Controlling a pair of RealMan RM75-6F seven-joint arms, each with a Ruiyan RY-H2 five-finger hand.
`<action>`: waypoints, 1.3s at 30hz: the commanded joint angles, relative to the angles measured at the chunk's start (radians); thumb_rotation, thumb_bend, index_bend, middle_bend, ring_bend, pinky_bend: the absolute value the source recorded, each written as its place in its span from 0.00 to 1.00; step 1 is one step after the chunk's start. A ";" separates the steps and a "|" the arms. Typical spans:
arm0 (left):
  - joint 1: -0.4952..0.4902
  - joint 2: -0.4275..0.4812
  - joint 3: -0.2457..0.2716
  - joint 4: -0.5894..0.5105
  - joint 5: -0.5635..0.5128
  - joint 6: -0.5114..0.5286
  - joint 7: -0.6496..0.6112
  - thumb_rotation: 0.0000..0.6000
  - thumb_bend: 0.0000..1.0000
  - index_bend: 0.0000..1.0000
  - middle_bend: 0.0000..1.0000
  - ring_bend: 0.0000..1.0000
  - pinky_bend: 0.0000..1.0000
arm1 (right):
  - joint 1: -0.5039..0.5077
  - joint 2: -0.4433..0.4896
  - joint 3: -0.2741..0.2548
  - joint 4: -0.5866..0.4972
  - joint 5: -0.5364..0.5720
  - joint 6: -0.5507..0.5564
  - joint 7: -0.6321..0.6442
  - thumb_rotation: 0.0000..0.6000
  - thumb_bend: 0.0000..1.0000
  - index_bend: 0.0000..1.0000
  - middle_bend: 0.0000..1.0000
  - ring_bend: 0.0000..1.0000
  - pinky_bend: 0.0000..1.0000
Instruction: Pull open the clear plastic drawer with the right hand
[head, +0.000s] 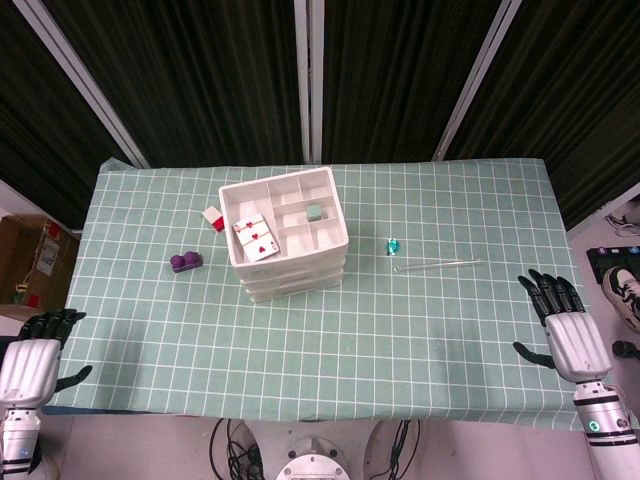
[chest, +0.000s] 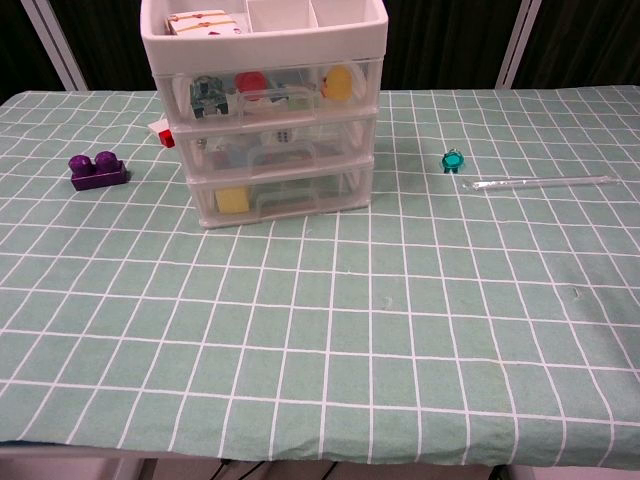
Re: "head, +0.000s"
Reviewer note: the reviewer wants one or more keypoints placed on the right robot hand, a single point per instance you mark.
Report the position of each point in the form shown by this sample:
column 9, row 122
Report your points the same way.
column 575, row 345

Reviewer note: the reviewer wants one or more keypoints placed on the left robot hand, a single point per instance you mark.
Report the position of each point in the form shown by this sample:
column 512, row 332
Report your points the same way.
column 27, row 365

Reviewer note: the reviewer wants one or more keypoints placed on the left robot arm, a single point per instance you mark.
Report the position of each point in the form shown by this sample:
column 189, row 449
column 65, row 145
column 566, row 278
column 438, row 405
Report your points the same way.
column 20, row 435

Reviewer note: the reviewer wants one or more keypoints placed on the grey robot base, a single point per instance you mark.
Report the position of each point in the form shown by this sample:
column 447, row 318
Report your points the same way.
column 312, row 465

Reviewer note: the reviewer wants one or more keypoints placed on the cardboard box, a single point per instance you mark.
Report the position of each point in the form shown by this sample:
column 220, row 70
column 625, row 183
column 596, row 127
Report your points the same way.
column 30, row 260

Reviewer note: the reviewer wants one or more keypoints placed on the black and white sneaker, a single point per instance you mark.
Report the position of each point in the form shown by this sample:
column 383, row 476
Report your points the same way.
column 622, row 295

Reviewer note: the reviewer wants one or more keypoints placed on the black floor mat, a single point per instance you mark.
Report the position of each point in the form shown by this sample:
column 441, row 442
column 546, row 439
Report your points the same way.
column 600, row 260

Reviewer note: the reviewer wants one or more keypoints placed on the clear glass rod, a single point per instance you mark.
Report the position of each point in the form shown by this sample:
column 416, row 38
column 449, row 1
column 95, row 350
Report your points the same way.
column 435, row 265

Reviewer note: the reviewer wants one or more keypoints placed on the purple building brick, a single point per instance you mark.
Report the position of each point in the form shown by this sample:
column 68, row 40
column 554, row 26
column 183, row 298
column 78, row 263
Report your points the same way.
column 185, row 264

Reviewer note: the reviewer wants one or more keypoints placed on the teal plastic gem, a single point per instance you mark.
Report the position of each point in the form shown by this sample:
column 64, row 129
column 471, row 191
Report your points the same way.
column 393, row 247

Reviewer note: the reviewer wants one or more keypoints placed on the red and white block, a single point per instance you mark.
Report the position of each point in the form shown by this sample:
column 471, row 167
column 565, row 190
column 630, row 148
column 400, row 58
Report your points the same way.
column 214, row 219

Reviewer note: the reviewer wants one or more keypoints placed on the black pleated curtain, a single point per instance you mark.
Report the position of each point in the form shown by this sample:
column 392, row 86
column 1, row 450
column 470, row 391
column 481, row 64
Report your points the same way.
column 400, row 75
column 575, row 100
column 30, row 125
column 200, row 75

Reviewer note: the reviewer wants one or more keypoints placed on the green checkered tablecloth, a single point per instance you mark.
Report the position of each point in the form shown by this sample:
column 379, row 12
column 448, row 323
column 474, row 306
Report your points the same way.
column 320, row 360

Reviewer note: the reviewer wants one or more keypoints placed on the playing cards stack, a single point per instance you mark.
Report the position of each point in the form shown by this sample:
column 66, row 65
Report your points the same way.
column 256, row 239

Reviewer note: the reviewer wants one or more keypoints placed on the green cube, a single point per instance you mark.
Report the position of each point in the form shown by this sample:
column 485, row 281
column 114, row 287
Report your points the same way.
column 314, row 212

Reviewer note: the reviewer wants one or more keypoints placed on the white drawer organizer box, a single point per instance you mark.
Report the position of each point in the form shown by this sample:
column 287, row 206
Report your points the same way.
column 260, row 280

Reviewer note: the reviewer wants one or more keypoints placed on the white frame post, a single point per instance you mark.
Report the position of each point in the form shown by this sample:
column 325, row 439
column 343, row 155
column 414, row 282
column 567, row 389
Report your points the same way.
column 309, row 80
column 475, row 85
column 85, row 85

